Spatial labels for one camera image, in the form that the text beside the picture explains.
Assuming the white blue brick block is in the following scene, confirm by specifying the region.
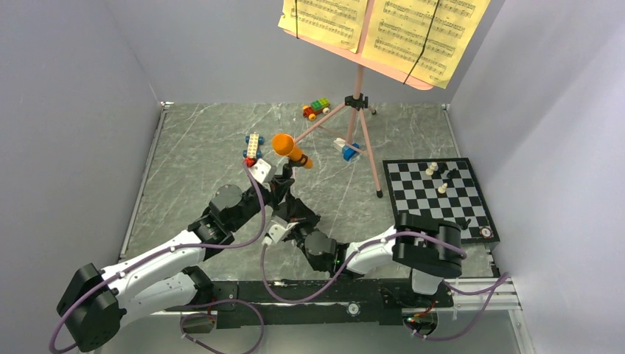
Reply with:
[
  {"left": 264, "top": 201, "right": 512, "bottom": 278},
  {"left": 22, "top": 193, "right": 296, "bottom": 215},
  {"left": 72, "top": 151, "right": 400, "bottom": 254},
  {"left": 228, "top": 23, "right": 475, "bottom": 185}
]
[{"left": 333, "top": 138, "right": 358, "bottom": 162}]

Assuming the black white chessboard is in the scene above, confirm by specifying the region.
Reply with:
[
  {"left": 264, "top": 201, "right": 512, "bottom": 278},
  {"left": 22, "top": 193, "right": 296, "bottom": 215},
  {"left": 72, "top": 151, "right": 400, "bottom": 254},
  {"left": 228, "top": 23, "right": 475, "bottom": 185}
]
[{"left": 383, "top": 157, "right": 500, "bottom": 244}]

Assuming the left yellow sheet music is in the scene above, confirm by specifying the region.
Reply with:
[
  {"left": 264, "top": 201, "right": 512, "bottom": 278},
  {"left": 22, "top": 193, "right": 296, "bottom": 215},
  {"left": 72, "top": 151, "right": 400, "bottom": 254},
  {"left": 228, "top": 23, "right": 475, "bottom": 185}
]
[{"left": 278, "top": 0, "right": 368, "bottom": 52}]

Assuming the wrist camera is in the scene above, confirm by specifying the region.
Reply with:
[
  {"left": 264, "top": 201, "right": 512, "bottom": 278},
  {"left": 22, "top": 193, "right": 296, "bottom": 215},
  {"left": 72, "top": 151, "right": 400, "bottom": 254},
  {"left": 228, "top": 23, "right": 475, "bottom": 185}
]
[
  {"left": 262, "top": 218, "right": 298, "bottom": 246},
  {"left": 243, "top": 158, "right": 276, "bottom": 186}
]

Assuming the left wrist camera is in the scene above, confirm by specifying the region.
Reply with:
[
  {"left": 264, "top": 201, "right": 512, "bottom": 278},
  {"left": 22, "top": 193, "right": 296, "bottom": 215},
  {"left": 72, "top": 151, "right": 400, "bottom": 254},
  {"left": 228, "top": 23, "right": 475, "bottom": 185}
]
[{"left": 243, "top": 158, "right": 276, "bottom": 186}]

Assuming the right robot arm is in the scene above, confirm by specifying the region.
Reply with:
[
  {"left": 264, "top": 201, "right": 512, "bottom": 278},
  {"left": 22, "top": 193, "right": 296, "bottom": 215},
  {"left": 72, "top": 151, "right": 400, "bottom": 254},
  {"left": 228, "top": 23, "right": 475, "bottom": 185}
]
[{"left": 263, "top": 199, "right": 467, "bottom": 307}]

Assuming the cream blue-wheeled brick car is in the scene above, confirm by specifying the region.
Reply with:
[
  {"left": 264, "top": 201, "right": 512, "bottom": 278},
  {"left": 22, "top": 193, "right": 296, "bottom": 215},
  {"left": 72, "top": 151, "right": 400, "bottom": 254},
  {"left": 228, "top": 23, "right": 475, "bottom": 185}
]
[{"left": 242, "top": 133, "right": 265, "bottom": 159}]

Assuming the right yellow sheet music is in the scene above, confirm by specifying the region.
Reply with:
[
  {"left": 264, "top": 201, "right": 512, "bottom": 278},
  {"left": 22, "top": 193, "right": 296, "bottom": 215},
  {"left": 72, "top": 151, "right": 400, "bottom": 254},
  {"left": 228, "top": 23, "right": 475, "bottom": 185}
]
[{"left": 362, "top": 0, "right": 490, "bottom": 89}]

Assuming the orange toy microphone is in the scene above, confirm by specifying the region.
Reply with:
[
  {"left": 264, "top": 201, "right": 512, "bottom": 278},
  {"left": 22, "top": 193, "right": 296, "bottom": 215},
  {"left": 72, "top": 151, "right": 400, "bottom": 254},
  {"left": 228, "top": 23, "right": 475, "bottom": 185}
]
[{"left": 271, "top": 133, "right": 313, "bottom": 169}]

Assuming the yellow sheet music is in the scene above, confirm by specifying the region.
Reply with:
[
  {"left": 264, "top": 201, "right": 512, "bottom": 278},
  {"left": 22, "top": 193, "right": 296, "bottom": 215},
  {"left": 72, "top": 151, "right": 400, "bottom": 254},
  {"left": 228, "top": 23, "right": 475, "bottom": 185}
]
[
  {"left": 362, "top": 0, "right": 490, "bottom": 89},
  {"left": 278, "top": 0, "right": 368, "bottom": 52}
]

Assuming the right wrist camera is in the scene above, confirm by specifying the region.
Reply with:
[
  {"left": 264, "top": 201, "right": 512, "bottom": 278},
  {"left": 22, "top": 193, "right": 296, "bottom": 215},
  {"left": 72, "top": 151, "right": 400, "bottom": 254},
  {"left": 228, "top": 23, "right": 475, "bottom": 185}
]
[{"left": 262, "top": 218, "right": 298, "bottom": 246}]

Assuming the red green brick car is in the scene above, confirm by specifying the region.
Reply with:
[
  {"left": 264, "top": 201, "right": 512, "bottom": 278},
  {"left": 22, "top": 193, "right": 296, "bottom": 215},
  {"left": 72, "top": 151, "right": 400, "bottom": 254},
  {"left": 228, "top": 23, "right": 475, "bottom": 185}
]
[{"left": 302, "top": 97, "right": 330, "bottom": 121}]

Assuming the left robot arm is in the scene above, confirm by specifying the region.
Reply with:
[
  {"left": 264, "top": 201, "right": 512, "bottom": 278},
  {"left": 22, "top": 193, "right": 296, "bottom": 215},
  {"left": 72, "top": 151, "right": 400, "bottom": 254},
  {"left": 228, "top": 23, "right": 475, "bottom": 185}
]
[{"left": 49, "top": 165, "right": 295, "bottom": 353}]

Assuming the white chess piece upper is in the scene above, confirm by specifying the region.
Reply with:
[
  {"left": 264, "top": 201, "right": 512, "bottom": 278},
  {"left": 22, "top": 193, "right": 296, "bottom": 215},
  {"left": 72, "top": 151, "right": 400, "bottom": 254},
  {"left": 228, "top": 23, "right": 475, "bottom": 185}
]
[{"left": 425, "top": 162, "right": 438, "bottom": 176}]

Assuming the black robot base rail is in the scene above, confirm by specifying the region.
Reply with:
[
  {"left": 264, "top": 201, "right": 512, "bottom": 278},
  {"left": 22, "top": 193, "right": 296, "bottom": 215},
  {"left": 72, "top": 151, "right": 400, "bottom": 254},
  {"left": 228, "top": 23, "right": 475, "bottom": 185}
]
[{"left": 163, "top": 278, "right": 455, "bottom": 329}]

